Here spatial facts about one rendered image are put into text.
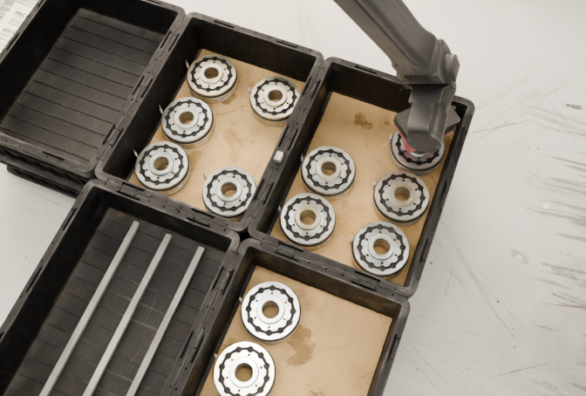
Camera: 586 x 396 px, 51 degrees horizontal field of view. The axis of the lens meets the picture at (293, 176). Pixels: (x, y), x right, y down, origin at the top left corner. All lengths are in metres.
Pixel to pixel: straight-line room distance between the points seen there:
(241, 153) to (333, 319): 0.37
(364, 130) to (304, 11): 0.45
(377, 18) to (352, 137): 0.49
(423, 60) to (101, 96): 0.71
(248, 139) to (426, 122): 0.41
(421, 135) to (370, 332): 0.36
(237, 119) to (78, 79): 0.36
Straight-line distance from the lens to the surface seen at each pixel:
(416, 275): 1.03
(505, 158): 1.42
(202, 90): 1.26
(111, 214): 1.21
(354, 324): 1.10
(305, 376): 1.08
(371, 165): 1.20
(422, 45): 0.90
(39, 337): 1.19
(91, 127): 1.31
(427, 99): 0.99
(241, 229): 1.04
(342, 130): 1.23
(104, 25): 1.45
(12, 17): 1.72
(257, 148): 1.21
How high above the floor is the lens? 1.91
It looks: 65 degrees down
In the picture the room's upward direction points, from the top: 2 degrees counter-clockwise
